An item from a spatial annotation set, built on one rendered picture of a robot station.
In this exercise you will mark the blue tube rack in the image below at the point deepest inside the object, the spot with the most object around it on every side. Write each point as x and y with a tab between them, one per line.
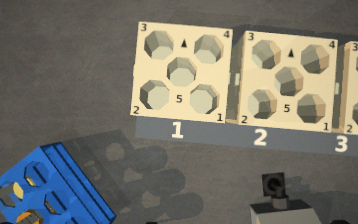
34	197

